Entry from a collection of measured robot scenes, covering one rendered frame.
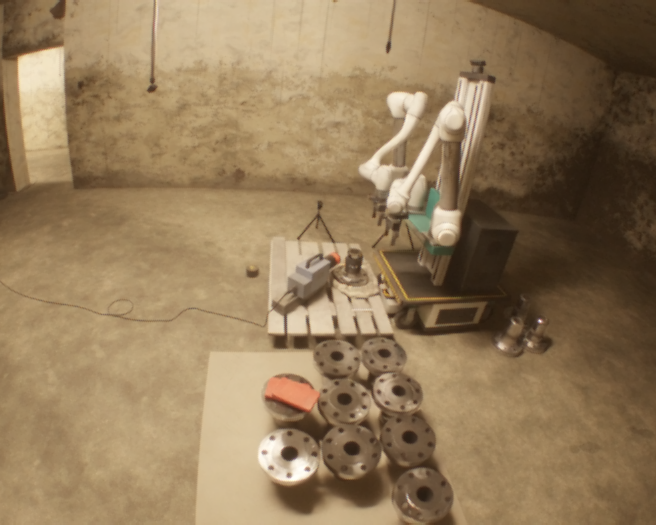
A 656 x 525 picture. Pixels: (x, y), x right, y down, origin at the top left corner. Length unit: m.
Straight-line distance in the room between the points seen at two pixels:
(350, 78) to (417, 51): 0.95
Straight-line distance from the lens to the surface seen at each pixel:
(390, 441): 1.65
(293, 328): 2.22
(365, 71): 4.62
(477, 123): 2.22
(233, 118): 4.59
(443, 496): 1.59
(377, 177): 2.36
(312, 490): 1.74
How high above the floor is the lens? 1.62
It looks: 31 degrees down
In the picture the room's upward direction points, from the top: 7 degrees clockwise
